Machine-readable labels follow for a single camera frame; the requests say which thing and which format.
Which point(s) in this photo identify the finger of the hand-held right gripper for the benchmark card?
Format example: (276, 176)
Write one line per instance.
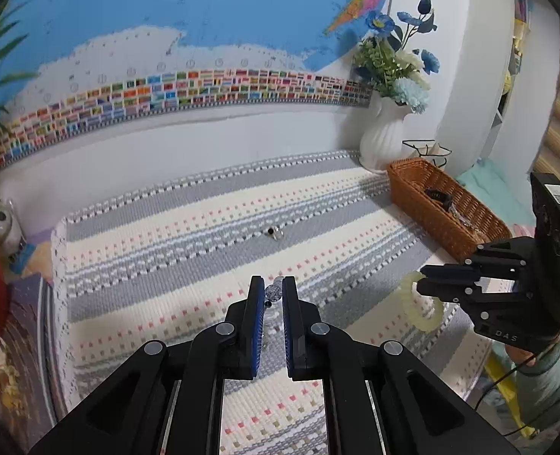
(446, 290)
(450, 272)

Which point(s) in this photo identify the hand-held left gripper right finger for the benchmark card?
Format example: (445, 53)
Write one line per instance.
(288, 336)

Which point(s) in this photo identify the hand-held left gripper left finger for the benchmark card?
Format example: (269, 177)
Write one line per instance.
(258, 331)

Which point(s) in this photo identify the brown wicker basket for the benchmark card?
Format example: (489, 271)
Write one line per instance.
(431, 218)

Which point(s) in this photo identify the person's right hand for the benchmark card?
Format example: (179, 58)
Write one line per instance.
(519, 355)

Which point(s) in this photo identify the teal pillow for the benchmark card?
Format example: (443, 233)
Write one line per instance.
(493, 189)

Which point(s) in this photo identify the grey striped woven table cloth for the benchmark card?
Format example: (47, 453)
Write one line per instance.
(166, 265)

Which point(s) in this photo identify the white paper gift bag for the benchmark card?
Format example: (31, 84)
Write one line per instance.
(427, 149)

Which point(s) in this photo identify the white ribbed vase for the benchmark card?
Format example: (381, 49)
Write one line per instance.
(384, 142)

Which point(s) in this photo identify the white bookshelf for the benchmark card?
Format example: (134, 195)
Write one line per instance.
(512, 66)

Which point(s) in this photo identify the blue and white flower bouquet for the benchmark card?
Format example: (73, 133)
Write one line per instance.
(396, 66)

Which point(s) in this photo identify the dark painted picture board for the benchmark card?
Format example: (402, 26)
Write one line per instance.
(9, 365)

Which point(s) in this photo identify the panda figurine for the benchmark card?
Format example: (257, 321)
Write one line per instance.
(4, 230)

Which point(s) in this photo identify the world map wall poster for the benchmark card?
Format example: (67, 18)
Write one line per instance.
(166, 38)

